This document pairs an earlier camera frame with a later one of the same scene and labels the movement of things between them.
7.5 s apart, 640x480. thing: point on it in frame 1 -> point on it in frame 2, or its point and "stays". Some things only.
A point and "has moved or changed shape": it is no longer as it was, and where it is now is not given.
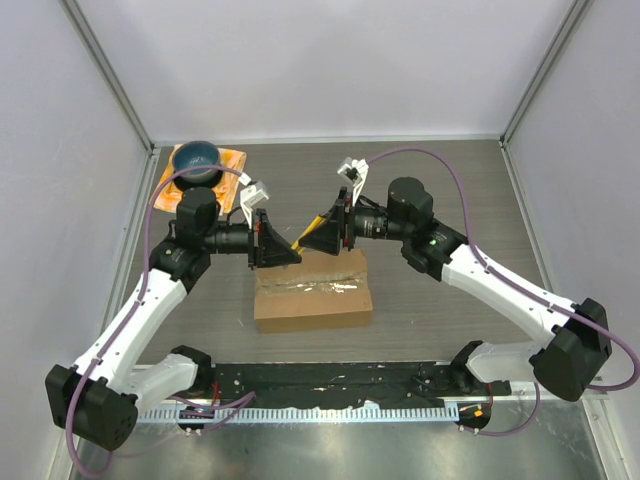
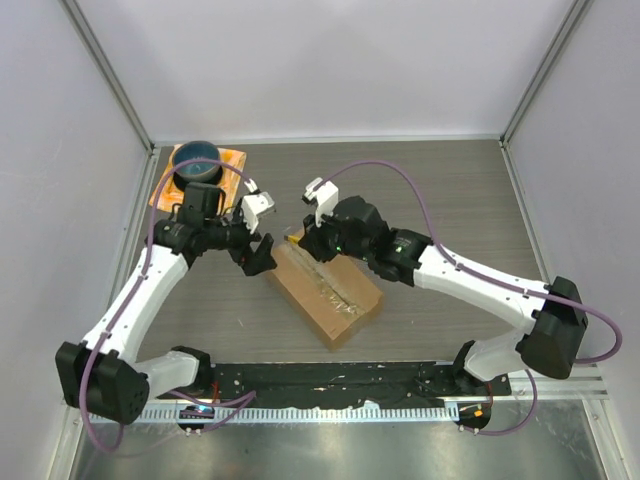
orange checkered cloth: x=166 y=198 stays
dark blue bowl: x=185 y=184 stays
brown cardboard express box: x=320 y=292 has moved or changed shape
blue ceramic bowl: x=195 y=154 stays
